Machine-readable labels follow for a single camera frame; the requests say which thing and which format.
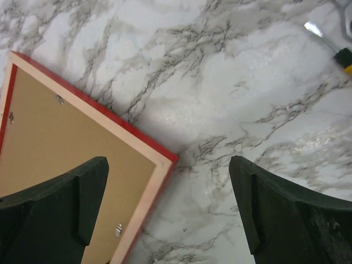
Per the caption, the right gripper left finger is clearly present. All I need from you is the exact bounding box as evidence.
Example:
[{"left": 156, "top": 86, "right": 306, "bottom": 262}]
[{"left": 1, "top": 156, "right": 109, "bottom": 263}]

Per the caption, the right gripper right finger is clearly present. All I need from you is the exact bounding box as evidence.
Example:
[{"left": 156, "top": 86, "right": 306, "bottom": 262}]
[{"left": 229, "top": 156, "right": 351, "bottom": 263}]

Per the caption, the red wooden picture frame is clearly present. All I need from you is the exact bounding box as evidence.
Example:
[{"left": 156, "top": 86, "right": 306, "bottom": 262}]
[{"left": 1, "top": 52, "right": 178, "bottom": 263}]

